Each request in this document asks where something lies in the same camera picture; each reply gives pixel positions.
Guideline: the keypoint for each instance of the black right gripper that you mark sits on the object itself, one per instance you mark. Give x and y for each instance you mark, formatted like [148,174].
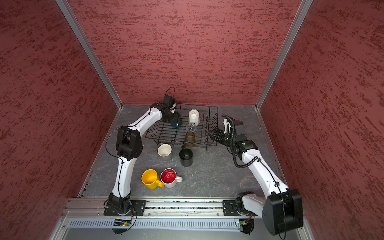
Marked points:
[219,138]

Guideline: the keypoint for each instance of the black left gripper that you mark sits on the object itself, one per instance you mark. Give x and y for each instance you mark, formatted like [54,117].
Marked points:
[176,118]

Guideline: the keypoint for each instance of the white mug green handle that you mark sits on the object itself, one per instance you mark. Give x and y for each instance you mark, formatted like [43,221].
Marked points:
[177,125]

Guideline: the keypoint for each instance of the white faceted mug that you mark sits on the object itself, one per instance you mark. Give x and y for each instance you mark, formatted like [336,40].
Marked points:
[194,117]

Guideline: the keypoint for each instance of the clear plastic cup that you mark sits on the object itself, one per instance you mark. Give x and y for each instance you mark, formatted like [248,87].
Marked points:
[191,128]

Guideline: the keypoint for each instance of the olive green glass tumbler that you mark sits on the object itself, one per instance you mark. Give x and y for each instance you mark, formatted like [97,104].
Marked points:
[190,140]

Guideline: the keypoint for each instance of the black mug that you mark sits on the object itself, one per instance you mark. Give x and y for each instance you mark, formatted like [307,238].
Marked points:
[186,156]

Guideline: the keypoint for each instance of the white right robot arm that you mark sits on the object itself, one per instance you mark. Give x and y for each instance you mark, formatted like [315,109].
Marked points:
[281,208]

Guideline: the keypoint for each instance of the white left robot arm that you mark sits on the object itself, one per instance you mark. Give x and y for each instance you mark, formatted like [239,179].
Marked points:
[129,147]

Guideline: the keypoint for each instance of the white mug grey outside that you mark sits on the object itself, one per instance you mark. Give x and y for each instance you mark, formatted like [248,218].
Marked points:
[165,152]

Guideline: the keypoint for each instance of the white mug red inside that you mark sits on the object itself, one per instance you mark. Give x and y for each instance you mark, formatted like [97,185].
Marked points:
[170,178]

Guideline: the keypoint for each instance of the yellow mug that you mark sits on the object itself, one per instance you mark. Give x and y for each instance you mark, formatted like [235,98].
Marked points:
[151,179]

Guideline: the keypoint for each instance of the right circuit board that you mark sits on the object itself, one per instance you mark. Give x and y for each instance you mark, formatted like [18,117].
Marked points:
[246,226]

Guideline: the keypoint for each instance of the circuit board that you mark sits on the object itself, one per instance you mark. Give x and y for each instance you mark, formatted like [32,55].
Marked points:
[120,226]
[246,226]

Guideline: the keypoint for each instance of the left circuit board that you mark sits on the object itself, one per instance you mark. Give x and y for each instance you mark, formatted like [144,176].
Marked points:
[120,226]

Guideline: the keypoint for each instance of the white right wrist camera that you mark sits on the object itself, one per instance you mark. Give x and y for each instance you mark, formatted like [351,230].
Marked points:
[228,125]

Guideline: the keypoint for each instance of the black wire dish rack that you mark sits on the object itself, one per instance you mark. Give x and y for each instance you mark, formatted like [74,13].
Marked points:
[169,133]

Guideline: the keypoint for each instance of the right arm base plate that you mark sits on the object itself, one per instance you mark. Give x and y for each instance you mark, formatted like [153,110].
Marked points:
[229,207]

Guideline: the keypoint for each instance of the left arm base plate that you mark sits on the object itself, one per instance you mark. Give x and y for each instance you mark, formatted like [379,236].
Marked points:
[137,205]

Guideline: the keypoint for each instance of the aluminium front rail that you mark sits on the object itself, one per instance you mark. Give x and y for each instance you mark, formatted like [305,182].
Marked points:
[178,207]

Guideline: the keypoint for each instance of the aluminium corner post left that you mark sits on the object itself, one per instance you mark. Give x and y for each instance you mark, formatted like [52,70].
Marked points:
[81,36]

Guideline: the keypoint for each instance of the aluminium corner post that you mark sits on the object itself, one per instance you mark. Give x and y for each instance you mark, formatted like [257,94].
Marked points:
[290,37]
[81,36]

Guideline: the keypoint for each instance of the aluminium corner post right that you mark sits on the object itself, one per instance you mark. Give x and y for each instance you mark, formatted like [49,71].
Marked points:
[290,37]

